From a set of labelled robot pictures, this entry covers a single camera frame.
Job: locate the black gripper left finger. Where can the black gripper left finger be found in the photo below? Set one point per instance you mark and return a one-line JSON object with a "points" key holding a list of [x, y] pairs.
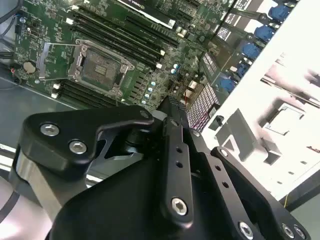
{"points": [[105, 117]]}

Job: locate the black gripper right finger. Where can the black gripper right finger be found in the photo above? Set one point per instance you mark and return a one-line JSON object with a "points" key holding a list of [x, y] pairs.
{"points": [[212, 175]]}

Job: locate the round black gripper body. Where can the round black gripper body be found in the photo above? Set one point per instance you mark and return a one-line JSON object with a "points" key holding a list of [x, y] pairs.
{"points": [[120, 200]]}

